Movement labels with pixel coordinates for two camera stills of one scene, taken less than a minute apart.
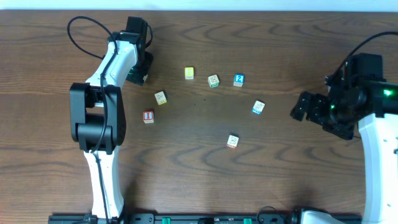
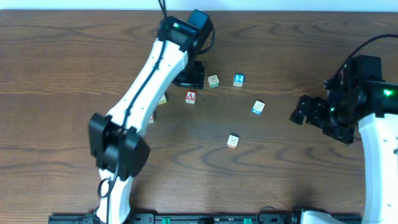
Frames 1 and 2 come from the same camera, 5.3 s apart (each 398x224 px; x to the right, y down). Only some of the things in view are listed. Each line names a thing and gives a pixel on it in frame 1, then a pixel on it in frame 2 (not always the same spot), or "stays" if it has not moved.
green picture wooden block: [213, 81] stays
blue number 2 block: [239, 79] stays
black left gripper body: [140, 74] -> [190, 78]
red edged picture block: [232, 140] stays
